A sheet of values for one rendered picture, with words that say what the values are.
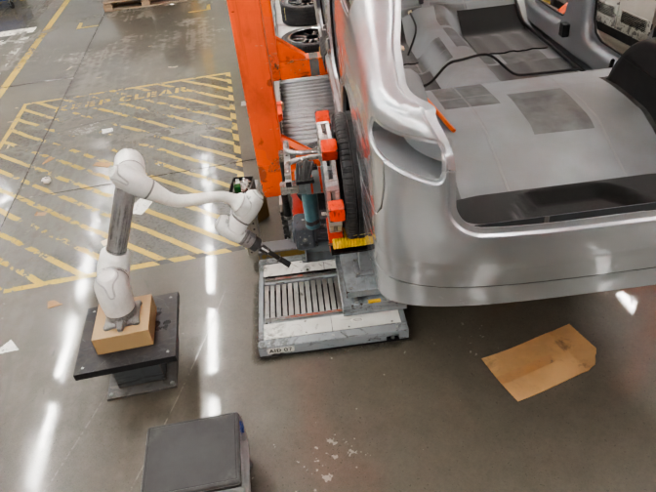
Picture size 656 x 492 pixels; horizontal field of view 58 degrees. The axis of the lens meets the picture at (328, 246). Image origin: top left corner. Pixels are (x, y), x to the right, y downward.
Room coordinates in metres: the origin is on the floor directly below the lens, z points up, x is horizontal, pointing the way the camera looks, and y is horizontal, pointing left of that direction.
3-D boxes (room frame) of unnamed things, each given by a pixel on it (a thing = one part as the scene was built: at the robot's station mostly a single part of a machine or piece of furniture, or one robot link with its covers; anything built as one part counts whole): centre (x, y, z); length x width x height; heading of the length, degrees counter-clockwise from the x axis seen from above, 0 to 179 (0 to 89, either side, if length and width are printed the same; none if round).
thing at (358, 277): (2.67, -0.22, 0.32); 0.40 x 0.30 x 0.28; 1
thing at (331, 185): (2.67, -0.05, 0.85); 0.54 x 0.07 x 0.54; 1
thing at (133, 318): (2.26, 1.09, 0.43); 0.22 x 0.18 x 0.06; 7
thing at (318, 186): (2.67, 0.02, 0.85); 0.21 x 0.14 x 0.14; 91
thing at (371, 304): (2.67, -0.22, 0.13); 0.50 x 0.36 x 0.10; 1
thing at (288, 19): (7.72, -0.09, 0.39); 0.66 x 0.66 x 0.24
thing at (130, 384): (2.28, 1.09, 0.15); 0.50 x 0.50 x 0.30; 6
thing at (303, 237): (2.98, 0.00, 0.26); 0.42 x 0.18 x 0.35; 91
